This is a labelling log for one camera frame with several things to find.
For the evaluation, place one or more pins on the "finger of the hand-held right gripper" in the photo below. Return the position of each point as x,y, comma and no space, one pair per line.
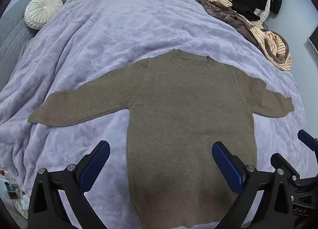
308,138
288,169

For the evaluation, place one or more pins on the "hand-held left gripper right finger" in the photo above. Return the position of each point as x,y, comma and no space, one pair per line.
227,166

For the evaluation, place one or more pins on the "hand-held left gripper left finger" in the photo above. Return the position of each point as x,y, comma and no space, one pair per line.
95,166

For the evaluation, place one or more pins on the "olive brown knit sweater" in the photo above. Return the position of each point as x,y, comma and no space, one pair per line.
186,107

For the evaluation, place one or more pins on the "floor clutter of small boxes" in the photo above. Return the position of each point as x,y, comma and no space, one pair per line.
13,194

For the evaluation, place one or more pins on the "dark flat monitor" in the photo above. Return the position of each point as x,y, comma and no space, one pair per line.
314,39

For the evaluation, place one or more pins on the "brown fleece striped garment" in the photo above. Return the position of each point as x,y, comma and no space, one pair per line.
248,25

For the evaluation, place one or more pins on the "lavender fleece blanket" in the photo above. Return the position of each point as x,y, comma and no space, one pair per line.
124,32

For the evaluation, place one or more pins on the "grey quilted headboard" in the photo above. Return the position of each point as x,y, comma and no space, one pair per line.
12,32

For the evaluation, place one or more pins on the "round white pleated cushion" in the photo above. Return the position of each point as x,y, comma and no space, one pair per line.
43,10

